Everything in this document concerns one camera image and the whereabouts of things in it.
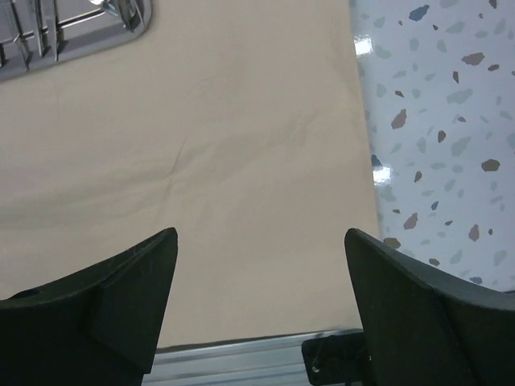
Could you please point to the steel instrument tray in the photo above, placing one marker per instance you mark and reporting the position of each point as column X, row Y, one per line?
column 41, row 34

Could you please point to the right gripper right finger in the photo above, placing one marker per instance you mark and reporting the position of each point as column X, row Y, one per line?
column 424, row 326

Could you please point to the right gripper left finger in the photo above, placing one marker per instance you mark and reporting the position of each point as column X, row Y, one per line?
column 97, row 326

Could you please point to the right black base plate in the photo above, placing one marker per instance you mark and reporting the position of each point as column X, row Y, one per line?
column 338, row 359

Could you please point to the beige cloth wrap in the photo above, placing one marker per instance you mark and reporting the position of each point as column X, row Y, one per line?
column 238, row 123

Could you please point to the aluminium rail frame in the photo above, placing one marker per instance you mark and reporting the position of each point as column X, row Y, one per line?
column 273, row 360

